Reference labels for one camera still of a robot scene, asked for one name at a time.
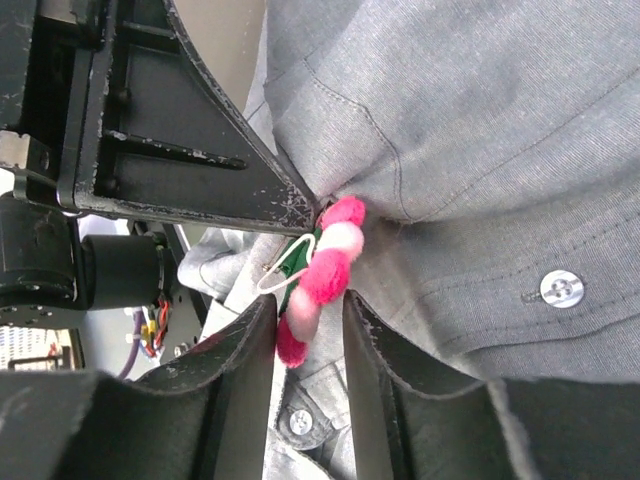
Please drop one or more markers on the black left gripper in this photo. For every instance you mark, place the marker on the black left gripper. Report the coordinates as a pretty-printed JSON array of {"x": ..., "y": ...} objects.
[{"x": 107, "y": 107}]

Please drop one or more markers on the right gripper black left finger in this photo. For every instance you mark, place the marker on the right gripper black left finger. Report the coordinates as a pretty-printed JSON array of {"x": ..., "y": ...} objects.
[{"x": 203, "y": 415}]

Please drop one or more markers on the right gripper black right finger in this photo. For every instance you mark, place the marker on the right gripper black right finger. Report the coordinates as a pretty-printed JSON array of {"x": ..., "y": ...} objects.
[{"x": 415, "y": 417}]

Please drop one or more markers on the grey button-up shirt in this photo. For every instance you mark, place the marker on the grey button-up shirt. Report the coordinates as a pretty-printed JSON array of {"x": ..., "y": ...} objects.
[{"x": 496, "y": 145}]

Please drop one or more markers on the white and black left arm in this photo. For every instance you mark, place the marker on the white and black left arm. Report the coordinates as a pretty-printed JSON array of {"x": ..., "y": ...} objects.
[{"x": 59, "y": 263}]

